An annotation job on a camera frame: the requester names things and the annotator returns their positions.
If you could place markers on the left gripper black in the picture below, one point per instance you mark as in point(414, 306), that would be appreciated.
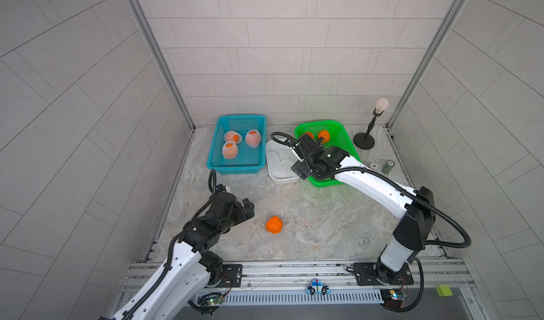
point(241, 215)

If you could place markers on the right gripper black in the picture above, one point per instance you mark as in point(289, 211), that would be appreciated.
point(300, 169)

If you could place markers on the netted orange front corner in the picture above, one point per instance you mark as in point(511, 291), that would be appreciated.
point(274, 225)

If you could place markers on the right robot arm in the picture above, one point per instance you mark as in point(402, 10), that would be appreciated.
point(414, 208)

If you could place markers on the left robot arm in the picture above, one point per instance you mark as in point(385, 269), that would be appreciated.
point(190, 265)

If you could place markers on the green plastic basket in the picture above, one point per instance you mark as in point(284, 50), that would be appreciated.
point(339, 138)

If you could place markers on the white plastic tub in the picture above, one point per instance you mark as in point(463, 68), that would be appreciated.
point(280, 179)

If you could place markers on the teal plastic basket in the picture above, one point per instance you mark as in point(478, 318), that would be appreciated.
point(249, 160)

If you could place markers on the black stand with bulb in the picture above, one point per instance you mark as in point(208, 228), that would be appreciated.
point(364, 140)

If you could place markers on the left circuit board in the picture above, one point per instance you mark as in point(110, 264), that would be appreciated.
point(211, 300)

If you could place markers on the circuit board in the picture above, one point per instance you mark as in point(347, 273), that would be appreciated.
point(394, 298)
point(211, 300)

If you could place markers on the toy car sticker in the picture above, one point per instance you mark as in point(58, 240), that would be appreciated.
point(317, 286)

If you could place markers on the right circuit board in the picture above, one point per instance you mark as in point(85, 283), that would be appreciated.
point(394, 298)

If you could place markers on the green sticky note block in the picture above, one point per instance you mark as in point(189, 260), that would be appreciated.
point(444, 291)

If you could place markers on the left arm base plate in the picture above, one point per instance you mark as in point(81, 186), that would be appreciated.
point(230, 275)

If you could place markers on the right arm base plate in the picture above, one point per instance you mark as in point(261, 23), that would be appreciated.
point(367, 274)

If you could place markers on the aluminium front rail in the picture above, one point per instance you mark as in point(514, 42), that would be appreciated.
point(295, 274)

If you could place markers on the aluminium corner post right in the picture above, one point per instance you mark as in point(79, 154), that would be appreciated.
point(445, 26)

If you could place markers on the aluminium corner post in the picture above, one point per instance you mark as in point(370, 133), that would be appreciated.
point(445, 26)
point(148, 36)

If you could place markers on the aluminium corner post left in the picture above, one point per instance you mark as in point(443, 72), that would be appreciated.
point(148, 36)

